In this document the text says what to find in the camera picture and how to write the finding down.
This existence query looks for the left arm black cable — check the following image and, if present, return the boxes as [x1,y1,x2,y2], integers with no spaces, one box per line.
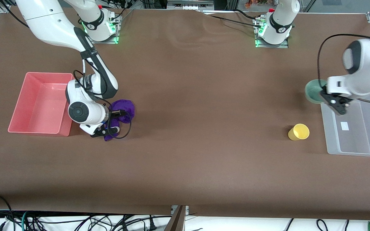
[317,33,370,104]

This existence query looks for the clear plastic bin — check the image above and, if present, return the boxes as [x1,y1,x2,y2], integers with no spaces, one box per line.
[321,91,370,157]

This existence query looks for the yellow cup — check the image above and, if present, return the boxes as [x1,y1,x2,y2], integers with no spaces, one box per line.
[288,124,310,141]

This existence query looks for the brown wooden post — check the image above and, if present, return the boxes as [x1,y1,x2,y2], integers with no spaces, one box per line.
[165,205,186,231]

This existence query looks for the green bowl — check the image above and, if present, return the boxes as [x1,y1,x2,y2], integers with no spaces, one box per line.
[304,79,329,105]

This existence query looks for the purple cloth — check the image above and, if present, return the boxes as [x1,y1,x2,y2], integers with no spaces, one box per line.
[104,99,136,142]

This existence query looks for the black cable on table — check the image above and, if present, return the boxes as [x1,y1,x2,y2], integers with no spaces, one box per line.
[201,9,264,29]

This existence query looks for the pink plastic bin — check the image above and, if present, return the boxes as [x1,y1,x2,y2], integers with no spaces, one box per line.
[8,73,75,137]

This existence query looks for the metal base plate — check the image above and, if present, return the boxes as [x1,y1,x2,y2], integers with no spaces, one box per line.
[255,18,289,48]
[85,13,121,44]

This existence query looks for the white power strip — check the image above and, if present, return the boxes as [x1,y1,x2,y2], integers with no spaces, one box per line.
[167,0,215,11]

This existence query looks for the teal cable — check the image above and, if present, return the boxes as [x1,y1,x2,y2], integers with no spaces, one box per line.
[21,211,30,231]

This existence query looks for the orange items behind table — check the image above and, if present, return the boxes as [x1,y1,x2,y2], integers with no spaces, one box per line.
[244,0,276,9]

